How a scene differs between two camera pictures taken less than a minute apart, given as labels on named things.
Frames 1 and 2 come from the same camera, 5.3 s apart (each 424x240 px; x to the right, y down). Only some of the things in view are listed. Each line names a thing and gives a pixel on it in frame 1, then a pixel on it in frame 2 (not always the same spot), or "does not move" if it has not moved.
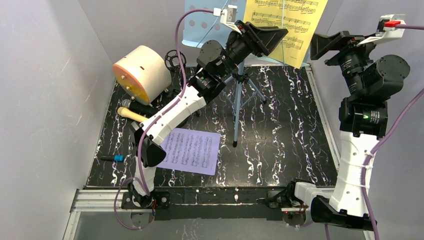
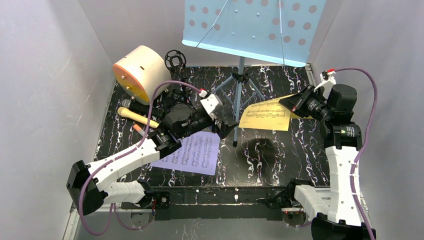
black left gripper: (250, 37) -> (218, 120)
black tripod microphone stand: (172, 61) does not move
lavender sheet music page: (190, 151) does not move
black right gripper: (342, 52) -> (303, 104)
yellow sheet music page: (300, 18) -> (269, 115)
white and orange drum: (143, 74) does not move
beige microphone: (124, 112) does not move
